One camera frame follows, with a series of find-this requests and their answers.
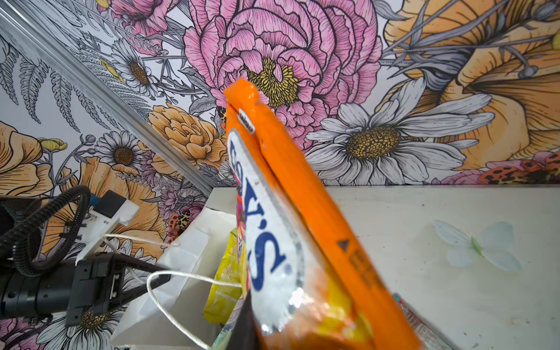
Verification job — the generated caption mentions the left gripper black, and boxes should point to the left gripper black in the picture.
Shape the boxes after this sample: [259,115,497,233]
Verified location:
[1,253,171,327]

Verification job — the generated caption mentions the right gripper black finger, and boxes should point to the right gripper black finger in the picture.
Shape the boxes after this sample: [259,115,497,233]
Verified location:
[225,297,258,350]

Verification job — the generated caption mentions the yellow corn chips packet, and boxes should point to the yellow corn chips packet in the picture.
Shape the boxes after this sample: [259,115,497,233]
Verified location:
[203,228,245,325]

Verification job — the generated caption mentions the floral paper gift bag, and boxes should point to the floral paper gift bag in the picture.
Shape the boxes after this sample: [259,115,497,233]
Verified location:
[109,207,236,349]

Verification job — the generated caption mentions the orange fruit Fox's packet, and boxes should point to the orange fruit Fox's packet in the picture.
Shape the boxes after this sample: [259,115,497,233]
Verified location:
[225,79,423,349]

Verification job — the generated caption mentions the teal Fox's candy packet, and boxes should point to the teal Fox's candy packet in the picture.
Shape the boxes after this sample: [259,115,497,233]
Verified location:
[392,293,457,350]

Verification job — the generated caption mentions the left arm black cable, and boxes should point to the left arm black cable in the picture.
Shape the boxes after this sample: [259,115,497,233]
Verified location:
[0,185,92,277]

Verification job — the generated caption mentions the left corner aluminium post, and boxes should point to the left corner aluminium post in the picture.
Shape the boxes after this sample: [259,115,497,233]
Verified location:
[1,1,219,196]

